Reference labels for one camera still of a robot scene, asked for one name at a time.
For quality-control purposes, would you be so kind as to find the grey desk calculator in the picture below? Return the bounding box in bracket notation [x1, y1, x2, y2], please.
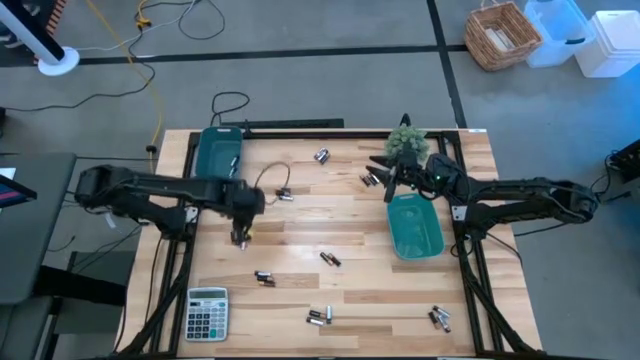
[184, 286, 230, 343]

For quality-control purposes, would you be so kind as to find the black aluminium table frame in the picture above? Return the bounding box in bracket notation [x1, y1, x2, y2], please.
[119, 128, 539, 360]

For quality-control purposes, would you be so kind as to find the black desk base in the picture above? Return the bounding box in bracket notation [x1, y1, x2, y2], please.
[0, 249, 129, 360]

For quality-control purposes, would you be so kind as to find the dark teal plastic bin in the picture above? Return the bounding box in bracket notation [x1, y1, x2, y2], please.
[193, 125, 245, 182]

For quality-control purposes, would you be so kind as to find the light teal plastic bin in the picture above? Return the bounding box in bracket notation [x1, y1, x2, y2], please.
[386, 193, 446, 261]

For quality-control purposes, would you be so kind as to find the thin left wrist cable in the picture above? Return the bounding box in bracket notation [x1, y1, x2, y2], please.
[253, 161, 292, 207]

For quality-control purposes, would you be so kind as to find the black bar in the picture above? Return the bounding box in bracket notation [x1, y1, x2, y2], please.
[219, 118, 346, 130]

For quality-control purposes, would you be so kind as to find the black floor cable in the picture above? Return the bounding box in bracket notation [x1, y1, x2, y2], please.
[177, 0, 227, 41]
[209, 91, 251, 128]
[0, 23, 157, 113]

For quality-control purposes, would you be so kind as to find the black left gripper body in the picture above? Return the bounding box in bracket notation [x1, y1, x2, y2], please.
[219, 180, 266, 229]

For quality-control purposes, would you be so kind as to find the grey side desk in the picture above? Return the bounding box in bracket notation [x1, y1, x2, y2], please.
[0, 152, 79, 306]

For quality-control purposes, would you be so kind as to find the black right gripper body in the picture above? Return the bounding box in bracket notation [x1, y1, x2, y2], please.
[383, 149, 456, 204]

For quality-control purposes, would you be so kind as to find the white floor cable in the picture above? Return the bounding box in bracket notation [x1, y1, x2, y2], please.
[74, 0, 200, 52]

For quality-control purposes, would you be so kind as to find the clear plastic storage bin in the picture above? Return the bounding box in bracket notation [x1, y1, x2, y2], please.
[522, 0, 597, 69]

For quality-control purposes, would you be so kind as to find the potted green plant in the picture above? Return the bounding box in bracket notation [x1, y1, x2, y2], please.
[383, 124, 431, 169]

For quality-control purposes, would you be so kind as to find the black tablet screen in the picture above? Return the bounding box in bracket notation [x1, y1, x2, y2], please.
[0, 167, 39, 210]

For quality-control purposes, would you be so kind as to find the yellow floor cable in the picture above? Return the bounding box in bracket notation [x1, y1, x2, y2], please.
[84, 0, 166, 174]

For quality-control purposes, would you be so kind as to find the wicker basket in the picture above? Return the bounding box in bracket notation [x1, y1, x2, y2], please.
[463, 1, 545, 73]

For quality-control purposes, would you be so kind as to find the white plastic storage bin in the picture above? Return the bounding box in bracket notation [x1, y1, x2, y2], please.
[574, 9, 640, 79]

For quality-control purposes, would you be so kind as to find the black equipment box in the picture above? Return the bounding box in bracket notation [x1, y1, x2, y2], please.
[607, 138, 640, 204]

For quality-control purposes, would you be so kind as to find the white floor stand with pole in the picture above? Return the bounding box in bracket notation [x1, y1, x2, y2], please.
[0, 0, 81, 78]

